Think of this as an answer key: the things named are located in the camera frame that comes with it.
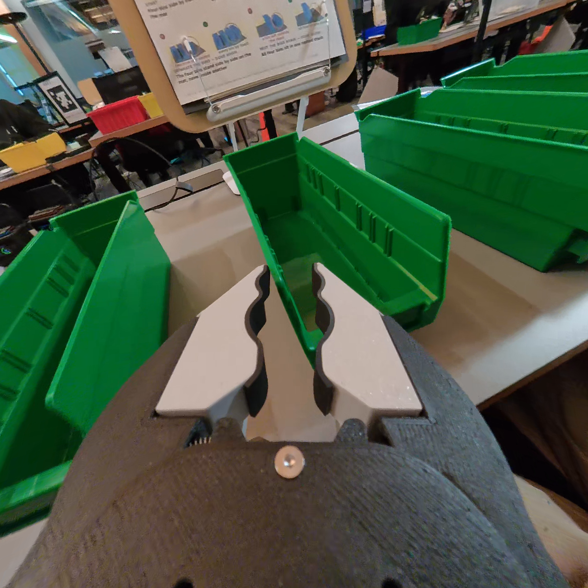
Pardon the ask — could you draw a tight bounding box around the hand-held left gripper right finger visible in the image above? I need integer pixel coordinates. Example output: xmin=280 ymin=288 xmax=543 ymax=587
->
xmin=312 ymin=263 xmax=423 ymax=428

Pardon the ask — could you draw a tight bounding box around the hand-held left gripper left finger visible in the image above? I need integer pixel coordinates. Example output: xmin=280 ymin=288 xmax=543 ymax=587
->
xmin=155 ymin=265 xmax=271 ymax=430

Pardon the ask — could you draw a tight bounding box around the green plastic bin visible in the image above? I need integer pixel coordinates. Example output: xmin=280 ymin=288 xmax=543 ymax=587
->
xmin=0 ymin=190 xmax=172 ymax=536
xmin=357 ymin=89 xmax=588 ymax=273
xmin=224 ymin=133 xmax=453 ymax=370
xmin=440 ymin=50 xmax=588 ymax=95

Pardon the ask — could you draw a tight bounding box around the black charger device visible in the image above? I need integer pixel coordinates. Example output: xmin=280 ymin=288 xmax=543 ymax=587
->
xmin=0 ymin=204 xmax=28 ymax=269

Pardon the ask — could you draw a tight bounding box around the person's right leg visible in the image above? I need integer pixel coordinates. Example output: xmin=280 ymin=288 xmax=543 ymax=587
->
xmin=512 ymin=475 xmax=588 ymax=588

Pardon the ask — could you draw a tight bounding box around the long wooden table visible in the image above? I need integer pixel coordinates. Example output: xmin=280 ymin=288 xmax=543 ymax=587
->
xmin=370 ymin=0 xmax=588 ymax=58
xmin=0 ymin=115 xmax=171 ymax=191

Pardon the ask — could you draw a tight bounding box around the yellow plastic bin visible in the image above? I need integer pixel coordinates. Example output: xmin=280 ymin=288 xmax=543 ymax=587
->
xmin=0 ymin=132 xmax=67 ymax=173
xmin=138 ymin=92 xmax=164 ymax=119

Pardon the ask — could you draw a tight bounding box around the red plastic bin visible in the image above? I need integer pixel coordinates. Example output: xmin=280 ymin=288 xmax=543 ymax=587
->
xmin=87 ymin=96 xmax=149 ymax=135

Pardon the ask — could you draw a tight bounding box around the black monitor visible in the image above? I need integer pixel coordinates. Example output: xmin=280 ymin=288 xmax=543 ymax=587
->
xmin=92 ymin=66 xmax=151 ymax=105

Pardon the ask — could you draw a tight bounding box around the black and white tag sign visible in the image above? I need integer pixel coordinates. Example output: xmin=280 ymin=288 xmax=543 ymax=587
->
xmin=37 ymin=76 xmax=83 ymax=125

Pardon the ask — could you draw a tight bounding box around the instruction sheet on stand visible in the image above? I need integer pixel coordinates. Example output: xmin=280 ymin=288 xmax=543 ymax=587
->
xmin=108 ymin=0 xmax=358 ymax=134

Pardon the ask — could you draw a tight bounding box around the small green bin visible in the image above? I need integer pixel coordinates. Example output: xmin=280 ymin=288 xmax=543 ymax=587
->
xmin=397 ymin=17 xmax=444 ymax=46

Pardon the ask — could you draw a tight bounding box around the black floor lamp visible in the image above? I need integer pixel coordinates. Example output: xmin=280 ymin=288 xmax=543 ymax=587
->
xmin=0 ymin=11 xmax=49 ymax=76

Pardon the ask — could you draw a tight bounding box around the black cable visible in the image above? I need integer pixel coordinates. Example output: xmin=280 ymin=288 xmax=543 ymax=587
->
xmin=145 ymin=177 xmax=196 ymax=213

